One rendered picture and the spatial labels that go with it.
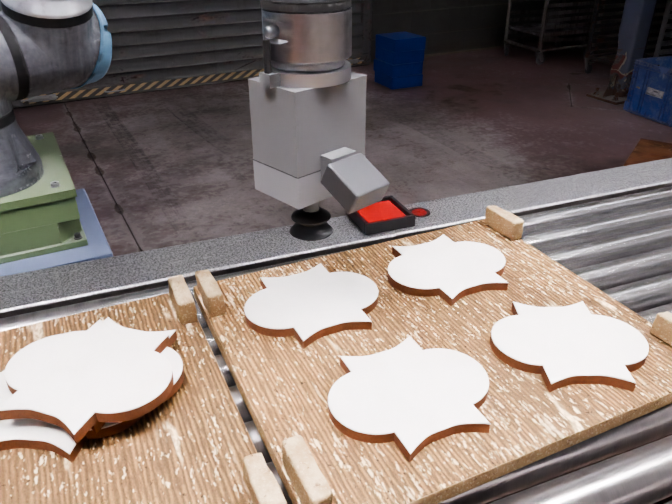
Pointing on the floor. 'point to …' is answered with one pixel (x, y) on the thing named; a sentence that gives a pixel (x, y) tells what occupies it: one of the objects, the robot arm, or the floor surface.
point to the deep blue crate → (651, 89)
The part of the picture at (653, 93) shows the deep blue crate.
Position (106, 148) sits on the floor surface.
